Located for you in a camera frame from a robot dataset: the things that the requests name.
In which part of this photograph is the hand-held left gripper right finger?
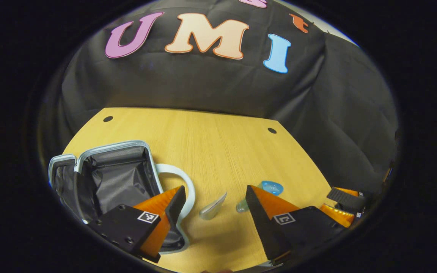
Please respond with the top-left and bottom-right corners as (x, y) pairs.
(245, 185), (346, 266)

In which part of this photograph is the clear blue-capped tube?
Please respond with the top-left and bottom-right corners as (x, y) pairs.
(236, 180), (284, 213)

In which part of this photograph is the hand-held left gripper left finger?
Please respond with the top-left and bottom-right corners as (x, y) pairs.
(86, 185), (187, 264)

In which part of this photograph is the light blue suitcase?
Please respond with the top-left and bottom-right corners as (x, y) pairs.
(48, 140), (196, 255)

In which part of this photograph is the black backdrop cloth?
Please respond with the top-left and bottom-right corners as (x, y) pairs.
(38, 0), (399, 198)

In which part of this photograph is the silver squeeze tube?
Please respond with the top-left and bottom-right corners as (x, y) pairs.
(198, 192), (228, 221)

